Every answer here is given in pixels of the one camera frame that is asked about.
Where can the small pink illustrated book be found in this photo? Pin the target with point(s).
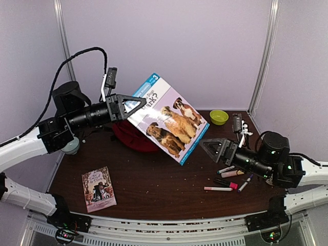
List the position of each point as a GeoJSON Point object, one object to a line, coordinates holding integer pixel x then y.
{"type": "Point", "coordinates": [98, 190]}

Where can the pink white marker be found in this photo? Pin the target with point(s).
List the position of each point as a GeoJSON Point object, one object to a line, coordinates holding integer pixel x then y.
{"type": "Point", "coordinates": [217, 189]}

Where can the lime green bowl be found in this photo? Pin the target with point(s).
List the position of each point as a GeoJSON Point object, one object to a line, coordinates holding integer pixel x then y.
{"type": "Point", "coordinates": [219, 117]}

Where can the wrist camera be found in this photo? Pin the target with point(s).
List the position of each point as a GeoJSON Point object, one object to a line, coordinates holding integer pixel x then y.
{"type": "Point", "coordinates": [108, 83]}
{"type": "Point", "coordinates": [241, 130]}

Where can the red backpack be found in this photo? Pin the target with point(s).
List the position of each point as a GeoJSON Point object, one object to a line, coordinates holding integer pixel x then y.
{"type": "Point", "coordinates": [134, 139]}

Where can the right aluminium frame post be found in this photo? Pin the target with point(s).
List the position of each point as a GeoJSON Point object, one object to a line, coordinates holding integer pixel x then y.
{"type": "Point", "coordinates": [267, 51]}

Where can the purple white marker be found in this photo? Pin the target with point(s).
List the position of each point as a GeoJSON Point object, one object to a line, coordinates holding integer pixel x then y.
{"type": "Point", "coordinates": [242, 187]}

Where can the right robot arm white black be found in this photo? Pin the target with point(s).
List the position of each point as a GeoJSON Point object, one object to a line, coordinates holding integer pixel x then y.
{"type": "Point", "coordinates": [273, 161]}

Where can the aluminium frame post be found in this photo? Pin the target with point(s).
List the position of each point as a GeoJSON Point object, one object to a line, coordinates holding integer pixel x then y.
{"type": "Point", "coordinates": [267, 51]}
{"type": "Point", "coordinates": [63, 36]}

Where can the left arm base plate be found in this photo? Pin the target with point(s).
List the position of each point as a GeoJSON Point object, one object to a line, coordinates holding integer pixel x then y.
{"type": "Point", "coordinates": [72, 222]}

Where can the patterned mug orange inside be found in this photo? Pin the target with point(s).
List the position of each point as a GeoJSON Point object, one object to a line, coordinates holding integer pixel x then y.
{"type": "Point", "coordinates": [270, 181]}

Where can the front aluminium rail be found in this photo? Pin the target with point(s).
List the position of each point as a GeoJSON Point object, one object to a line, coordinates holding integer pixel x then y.
{"type": "Point", "coordinates": [230, 230]}

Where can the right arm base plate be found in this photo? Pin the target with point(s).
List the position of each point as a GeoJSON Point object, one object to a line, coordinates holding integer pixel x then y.
{"type": "Point", "coordinates": [265, 220]}

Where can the beige highlighter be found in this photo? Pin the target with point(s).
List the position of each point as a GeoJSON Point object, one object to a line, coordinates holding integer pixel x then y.
{"type": "Point", "coordinates": [232, 173]}

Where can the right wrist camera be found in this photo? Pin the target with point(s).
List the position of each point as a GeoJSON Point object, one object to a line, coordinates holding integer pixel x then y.
{"type": "Point", "coordinates": [241, 130]}

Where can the left aluminium frame post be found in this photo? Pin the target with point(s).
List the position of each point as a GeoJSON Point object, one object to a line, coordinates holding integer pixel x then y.
{"type": "Point", "coordinates": [63, 36]}

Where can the pale blue ceramic bowl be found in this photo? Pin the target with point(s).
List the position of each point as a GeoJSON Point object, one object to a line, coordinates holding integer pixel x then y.
{"type": "Point", "coordinates": [72, 147]}

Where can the dog book Why Dogs Bark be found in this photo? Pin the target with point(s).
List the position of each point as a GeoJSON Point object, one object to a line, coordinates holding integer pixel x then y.
{"type": "Point", "coordinates": [167, 119]}

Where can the pink black highlighter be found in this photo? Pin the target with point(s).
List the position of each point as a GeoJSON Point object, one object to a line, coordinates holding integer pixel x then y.
{"type": "Point", "coordinates": [226, 183]}

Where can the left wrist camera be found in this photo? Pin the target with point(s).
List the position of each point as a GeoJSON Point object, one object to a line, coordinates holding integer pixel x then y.
{"type": "Point", "coordinates": [108, 83]}

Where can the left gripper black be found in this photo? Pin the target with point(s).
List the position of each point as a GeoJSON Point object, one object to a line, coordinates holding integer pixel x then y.
{"type": "Point", "coordinates": [118, 99]}

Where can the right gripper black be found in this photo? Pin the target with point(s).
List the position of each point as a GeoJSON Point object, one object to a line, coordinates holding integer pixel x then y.
{"type": "Point", "coordinates": [226, 151]}

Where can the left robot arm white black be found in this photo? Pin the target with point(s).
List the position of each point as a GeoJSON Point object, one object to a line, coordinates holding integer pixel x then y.
{"type": "Point", "coordinates": [74, 112]}

